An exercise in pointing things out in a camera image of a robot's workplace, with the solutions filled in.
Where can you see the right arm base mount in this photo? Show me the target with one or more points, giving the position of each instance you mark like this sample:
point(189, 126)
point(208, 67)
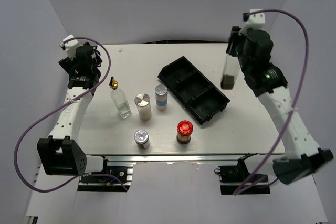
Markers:
point(232, 172)

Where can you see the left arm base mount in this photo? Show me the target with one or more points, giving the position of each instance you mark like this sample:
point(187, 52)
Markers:
point(116, 176)

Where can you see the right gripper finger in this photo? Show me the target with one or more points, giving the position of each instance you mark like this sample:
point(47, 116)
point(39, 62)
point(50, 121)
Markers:
point(232, 41)
point(241, 38)

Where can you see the red-lid brown sauce jar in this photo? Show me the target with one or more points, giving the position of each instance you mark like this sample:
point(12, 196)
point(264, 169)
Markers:
point(184, 131)

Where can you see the dark sauce glass bottle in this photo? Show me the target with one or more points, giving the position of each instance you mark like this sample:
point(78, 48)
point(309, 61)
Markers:
point(230, 72)

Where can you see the clear glass oil bottle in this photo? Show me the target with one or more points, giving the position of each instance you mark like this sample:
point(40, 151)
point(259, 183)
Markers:
point(119, 99)

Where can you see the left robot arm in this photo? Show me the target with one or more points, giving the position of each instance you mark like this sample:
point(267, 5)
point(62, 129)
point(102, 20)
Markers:
point(60, 152)

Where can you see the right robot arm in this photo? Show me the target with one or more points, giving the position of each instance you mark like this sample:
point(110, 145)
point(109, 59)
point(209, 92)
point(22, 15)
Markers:
point(303, 155)

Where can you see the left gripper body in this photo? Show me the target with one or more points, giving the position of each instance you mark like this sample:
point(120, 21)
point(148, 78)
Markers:
point(68, 65)

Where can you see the black three-compartment tray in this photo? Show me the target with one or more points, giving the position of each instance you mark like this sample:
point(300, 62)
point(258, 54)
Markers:
point(193, 90)

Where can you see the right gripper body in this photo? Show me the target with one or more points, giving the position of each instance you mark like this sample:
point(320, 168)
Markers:
point(244, 66)

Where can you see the silver-lid white powder jar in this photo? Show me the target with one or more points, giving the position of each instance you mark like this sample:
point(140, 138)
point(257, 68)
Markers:
point(142, 102)

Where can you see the blue-label spice shaker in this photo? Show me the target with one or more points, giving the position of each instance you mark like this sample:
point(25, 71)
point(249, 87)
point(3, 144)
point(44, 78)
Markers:
point(161, 96)

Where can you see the silver-lid dark spice jar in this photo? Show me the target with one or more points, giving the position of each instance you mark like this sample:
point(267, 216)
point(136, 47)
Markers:
point(141, 138)

